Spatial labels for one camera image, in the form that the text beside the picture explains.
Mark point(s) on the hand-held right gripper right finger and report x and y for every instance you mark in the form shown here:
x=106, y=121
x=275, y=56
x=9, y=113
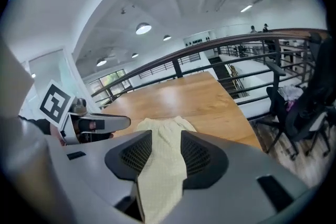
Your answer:
x=207, y=162

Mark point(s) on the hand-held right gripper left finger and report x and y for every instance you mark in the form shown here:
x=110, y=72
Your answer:
x=126, y=157

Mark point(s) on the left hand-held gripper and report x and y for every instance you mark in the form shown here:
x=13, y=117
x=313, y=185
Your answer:
x=55, y=103

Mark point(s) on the cream cloth shorts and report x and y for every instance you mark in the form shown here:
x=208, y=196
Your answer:
x=162, y=165

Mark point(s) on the person's left forearm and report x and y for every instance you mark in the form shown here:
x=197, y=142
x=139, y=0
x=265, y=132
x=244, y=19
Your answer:
x=39, y=126

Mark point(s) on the large window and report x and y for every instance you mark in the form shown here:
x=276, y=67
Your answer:
x=110, y=81

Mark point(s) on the round ceiling lamp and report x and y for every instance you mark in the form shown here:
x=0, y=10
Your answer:
x=167, y=38
x=143, y=29
x=101, y=62
x=134, y=55

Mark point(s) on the frosted glass partition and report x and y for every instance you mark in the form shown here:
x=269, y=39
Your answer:
x=47, y=68

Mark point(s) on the dark staircase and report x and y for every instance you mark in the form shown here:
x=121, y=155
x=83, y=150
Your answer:
x=223, y=73

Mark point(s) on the black office chair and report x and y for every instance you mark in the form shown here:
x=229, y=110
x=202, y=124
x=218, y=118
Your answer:
x=275, y=102
x=320, y=81

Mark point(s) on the white and purple clothes pile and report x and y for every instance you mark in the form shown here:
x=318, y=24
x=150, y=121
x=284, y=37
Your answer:
x=290, y=93

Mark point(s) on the black railing with wooden handrail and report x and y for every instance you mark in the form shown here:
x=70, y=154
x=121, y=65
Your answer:
x=210, y=44

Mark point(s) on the long ceiling light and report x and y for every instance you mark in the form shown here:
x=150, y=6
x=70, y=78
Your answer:
x=246, y=8

